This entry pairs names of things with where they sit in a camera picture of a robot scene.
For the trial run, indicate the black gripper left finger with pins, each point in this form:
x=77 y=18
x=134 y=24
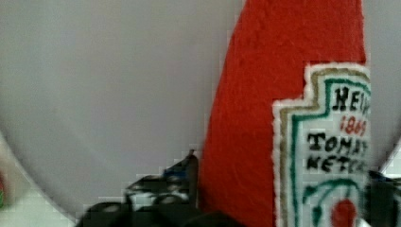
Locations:
x=165 y=200

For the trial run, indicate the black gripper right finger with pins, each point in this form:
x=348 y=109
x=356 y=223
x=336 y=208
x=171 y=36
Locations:
x=382 y=201

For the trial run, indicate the red plush ketchup bottle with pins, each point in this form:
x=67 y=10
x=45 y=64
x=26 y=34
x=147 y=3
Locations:
x=289 y=136

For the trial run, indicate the lavender round plate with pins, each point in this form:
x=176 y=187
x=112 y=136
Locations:
x=94 y=92

